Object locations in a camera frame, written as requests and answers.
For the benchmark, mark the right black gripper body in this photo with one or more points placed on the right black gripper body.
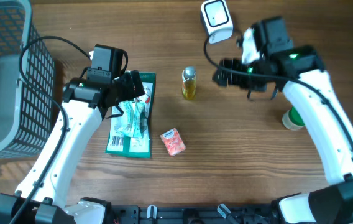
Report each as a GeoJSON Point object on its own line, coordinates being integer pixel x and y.
{"type": "Point", "coordinates": [252, 83]}

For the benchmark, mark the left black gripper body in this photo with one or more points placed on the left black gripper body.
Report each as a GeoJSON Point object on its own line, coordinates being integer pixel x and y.
{"type": "Point", "coordinates": [125, 85]}

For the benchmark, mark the pale green wipes pack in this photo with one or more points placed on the pale green wipes pack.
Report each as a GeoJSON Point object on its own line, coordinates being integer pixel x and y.
{"type": "Point", "coordinates": [131, 119]}

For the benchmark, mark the green glove package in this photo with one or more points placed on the green glove package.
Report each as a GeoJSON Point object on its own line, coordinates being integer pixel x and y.
{"type": "Point", "coordinates": [133, 147]}

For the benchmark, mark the green lid jar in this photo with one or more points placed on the green lid jar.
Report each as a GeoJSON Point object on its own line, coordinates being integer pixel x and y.
{"type": "Point", "coordinates": [292, 120]}

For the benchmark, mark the yellow oil bottle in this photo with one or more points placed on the yellow oil bottle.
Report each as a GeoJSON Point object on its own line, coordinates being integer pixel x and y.
{"type": "Point", "coordinates": [189, 83]}

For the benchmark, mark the red tissue pack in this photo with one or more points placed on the red tissue pack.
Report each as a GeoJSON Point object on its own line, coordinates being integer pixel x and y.
{"type": "Point", "coordinates": [173, 142]}

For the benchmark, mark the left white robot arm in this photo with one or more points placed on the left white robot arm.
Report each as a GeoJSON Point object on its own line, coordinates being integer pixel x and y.
{"type": "Point", "coordinates": [41, 196]}

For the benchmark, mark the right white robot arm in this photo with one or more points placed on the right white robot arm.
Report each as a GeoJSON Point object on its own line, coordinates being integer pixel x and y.
{"type": "Point", "coordinates": [303, 79]}

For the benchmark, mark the white barcode scanner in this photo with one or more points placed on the white barcode scanner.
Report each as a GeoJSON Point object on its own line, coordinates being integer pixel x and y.
{"type": "Point", "coordinates": [216, 20]}

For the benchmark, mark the grey plastic mesh basket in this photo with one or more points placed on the grey plastic mesh basket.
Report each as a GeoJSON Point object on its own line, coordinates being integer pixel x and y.
{"type": "Point", "coordinates": [25, 115]}

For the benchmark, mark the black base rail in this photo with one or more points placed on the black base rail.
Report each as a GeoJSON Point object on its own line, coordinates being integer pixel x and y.
{"type": "Point", "coordinates": [255, 213]}

